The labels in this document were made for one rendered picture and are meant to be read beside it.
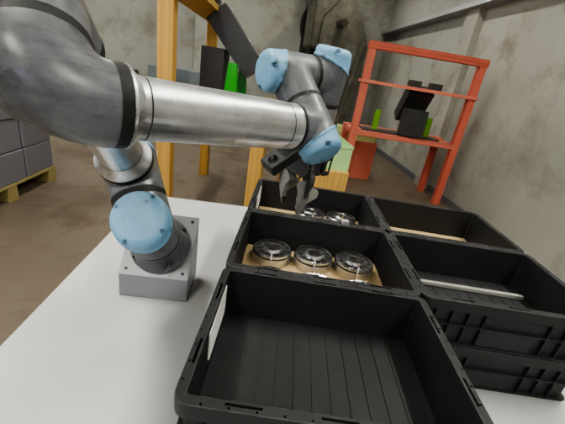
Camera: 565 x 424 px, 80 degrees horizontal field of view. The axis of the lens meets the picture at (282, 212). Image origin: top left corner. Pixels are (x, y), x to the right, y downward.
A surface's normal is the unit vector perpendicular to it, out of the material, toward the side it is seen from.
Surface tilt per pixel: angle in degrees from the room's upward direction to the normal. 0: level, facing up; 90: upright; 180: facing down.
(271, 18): 90
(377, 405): 0
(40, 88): 90
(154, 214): 54
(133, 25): 90
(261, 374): 0
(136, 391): 0
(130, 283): 90
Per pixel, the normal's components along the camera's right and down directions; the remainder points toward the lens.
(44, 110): 0.11, 0.67
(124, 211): 0.17, -0.22
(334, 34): 0.16, 0.40
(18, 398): 0.15, -0.91
